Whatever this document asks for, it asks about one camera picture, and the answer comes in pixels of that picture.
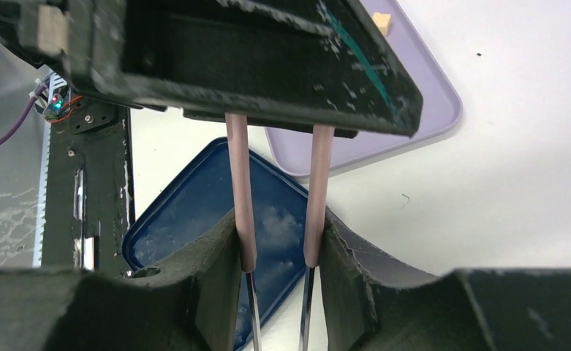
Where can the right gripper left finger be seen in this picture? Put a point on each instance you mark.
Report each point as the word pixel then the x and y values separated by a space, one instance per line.
pixel 187 301

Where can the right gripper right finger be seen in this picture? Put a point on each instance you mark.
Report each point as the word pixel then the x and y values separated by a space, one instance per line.
pixel 373 301

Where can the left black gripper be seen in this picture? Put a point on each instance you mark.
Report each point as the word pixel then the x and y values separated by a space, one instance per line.
pixel 284 64

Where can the pink tongs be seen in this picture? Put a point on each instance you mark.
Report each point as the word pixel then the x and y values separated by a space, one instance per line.
pixel 321 150

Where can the white square ridged chocolate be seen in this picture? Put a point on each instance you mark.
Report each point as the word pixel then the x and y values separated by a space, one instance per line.
pixel 383 22

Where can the purple chocolate tray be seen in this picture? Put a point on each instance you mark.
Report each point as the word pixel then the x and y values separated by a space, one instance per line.
pixel 442 105

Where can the blue tin lid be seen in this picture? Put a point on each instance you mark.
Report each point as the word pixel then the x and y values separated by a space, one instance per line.
pixel 201 194

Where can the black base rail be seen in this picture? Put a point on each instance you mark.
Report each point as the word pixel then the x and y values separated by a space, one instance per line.
pixel 89 203

